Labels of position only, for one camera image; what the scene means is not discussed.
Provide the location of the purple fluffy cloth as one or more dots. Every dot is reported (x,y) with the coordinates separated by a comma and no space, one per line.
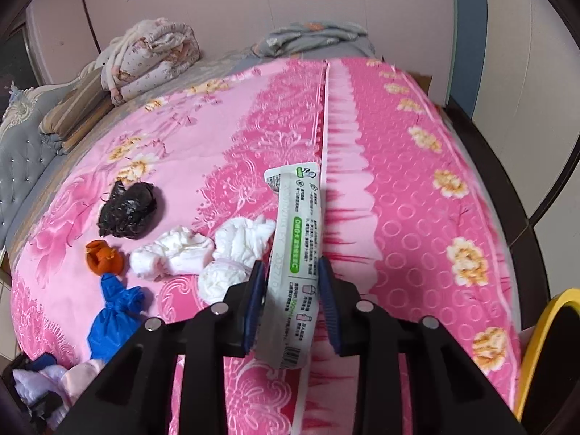
(31,383)

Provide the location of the white tissue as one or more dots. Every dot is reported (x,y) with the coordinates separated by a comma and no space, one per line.
(172,253)

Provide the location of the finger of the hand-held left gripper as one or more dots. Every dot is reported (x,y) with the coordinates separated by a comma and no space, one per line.
(40,360)
(45,410)

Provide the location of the striped pillows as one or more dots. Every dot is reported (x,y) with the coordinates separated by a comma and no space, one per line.
(77,108)

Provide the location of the grey tufted headboard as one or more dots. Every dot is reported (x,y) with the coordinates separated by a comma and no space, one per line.
(22,163)

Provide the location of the blue rubber glove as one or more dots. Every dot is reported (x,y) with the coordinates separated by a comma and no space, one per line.
(113,321)

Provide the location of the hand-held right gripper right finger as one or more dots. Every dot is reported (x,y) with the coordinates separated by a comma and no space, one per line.
(328,308)

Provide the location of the silver printed plastic wrapper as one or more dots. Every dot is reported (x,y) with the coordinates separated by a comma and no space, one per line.
(299,244)

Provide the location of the folded floral quilt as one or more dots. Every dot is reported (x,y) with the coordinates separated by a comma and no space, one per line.
(149,59)

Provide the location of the dark window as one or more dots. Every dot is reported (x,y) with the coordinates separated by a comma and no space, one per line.
(13,59)

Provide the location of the grey floral cloth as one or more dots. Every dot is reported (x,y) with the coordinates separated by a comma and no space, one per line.
(312,38)

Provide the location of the crumpled black plastic bag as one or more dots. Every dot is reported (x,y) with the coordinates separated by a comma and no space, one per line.
(131,210)

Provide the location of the crumpled orange plastic bag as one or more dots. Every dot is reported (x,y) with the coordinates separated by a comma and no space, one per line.
(104,258)

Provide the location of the pink floral bedsheet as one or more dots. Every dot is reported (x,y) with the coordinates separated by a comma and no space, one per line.
(204,145)

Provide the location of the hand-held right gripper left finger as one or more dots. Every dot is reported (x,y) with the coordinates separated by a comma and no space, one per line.
(253,308)

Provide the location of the white cloth bundle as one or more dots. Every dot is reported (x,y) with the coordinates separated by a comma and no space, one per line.
(231,244)

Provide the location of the white wardrobe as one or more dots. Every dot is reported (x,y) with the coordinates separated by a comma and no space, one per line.
(521,54)

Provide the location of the yellow-rimmed black trash bin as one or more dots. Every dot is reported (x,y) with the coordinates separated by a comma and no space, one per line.
(539,349)

